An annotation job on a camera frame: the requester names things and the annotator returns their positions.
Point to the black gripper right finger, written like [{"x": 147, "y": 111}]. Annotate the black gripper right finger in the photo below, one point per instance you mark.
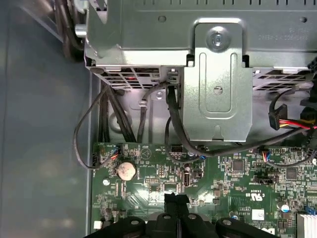
[{"x": 195, "y": 226}]

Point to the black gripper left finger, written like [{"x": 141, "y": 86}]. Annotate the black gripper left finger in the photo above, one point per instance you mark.
[{"x": 161, "y": 228}]

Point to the green motherboard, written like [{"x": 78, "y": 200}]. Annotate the green motherboard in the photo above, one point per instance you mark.
[{"x": 205, "y": 188}]

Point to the internal USB port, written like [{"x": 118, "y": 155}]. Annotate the internal USB port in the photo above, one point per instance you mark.
[{"x": 186, "y": 178}]

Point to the round coin battery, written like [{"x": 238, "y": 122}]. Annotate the round coin battery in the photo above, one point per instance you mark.
[{"x": 126, "y": 171}]

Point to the silver chipset heat sink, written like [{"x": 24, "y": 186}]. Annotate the silver chipset heat sink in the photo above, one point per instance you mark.
[{"x": 308, "y": 225}]

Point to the silver metal drive cage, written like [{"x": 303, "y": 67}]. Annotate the silver metal drive cage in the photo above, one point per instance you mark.
[{"x": 218, "y": 81}]

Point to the black PC case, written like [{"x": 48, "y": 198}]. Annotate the black PC case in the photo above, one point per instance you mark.
[{"x": 37, "y": 124}]

